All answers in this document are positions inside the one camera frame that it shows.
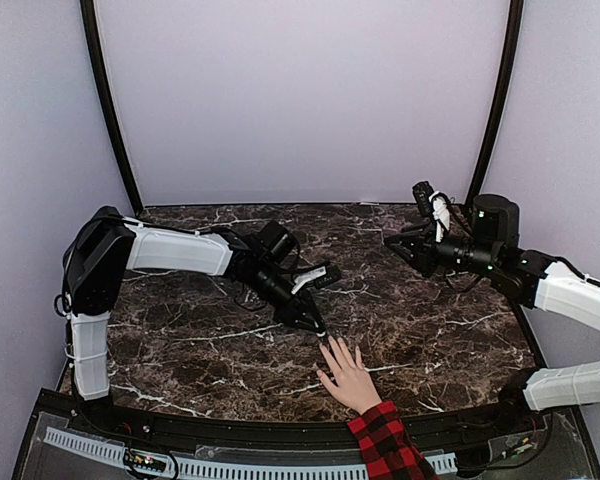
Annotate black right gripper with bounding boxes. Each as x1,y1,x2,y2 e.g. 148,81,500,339
386,219,501,278

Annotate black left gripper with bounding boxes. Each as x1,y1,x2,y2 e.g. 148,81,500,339
248,261,326,333

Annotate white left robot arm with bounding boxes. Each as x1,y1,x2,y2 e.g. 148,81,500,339
53,206,329,436

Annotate red plaid sleeve forearm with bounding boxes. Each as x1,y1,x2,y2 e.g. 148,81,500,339
348,401,439,480

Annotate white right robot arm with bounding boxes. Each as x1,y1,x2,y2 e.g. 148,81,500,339
384,182,600,434

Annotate person's bare hand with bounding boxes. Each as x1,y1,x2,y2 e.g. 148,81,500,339
316,336,382,415

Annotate small green circuit board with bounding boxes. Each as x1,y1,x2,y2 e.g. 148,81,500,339
122,449,175,478

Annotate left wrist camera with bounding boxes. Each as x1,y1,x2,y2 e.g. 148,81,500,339
291,264,342,295

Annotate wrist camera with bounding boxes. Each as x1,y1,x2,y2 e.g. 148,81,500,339
291,264,342,295
412,181,451,243

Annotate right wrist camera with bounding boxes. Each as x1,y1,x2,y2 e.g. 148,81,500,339
412,181,451,243

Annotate grey slotted cable duct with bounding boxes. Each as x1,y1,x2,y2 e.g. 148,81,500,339
43,426,459,479

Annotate black right frame post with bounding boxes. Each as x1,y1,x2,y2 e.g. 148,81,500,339
464,0,525,208

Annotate black frame post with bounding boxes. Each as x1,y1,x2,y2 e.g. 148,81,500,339
79,0,144,214
464,0,525,208

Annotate black left frame post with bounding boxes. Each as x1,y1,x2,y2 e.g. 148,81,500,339
79,0,144,214

